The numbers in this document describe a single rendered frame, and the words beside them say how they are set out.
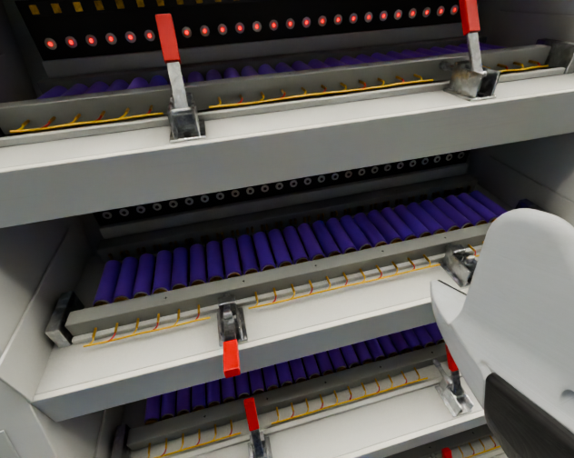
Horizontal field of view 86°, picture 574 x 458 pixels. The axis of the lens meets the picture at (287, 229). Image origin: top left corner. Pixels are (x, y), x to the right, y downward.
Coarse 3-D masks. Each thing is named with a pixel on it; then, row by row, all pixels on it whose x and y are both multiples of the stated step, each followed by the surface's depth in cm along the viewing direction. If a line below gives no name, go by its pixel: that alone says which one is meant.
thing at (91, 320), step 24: (408, 240) 37; (432, 240) 37; (456, 240) 37; (480, 240) 38; (312, 264) 35; (336, 264) 34; (360, 264) 35; (384, 264) 36; (192, 288) 33; (216, 288) 33; (240, 288) 33; (264, 288) 33; (312, 288) 34; (336, 288) 34; (72, 312) 31; (96, 312) 31; (120, 312) 31; (144, 312) 31; (168, 312) 32
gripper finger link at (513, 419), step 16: (496, 384) 8; (496, 400) 8; (512, 400) 8; (528, 400) 7; (496, 416) 8; (512, 416) 8; (528, 416) 7; (544, 416) 7; (496, 432) 8; (512, 432) 8; (528, 432) 7; (544, 432) 7; (560, 432) 7; (512, 448) 7; (528, 448) 7; (544, 448) 7; (560, 448) 7
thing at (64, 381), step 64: (320, 192) 44; (512, 192) 44; (64, 256) 36; (64, 320) 30; (192, 320) 32; (256, 320) 32; (320, 320) 32; (384, 320) 33; (64, 384) 28; (128, 384) 29; (192, 384) 31
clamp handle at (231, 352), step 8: (224, 320) 30; (232, 320) 30; (224, 328) 29; (232, 328) 28; (224, 336) 27; (232, 336) 27; (224, 344) 26; (232, 344) 26; (224, 352) 25; (232, 352) 25; (224, 360) 24; (232, 360) 24; (224, 368) 23; (232, 368) 23; (240, 368) 24; (232, 376) 23
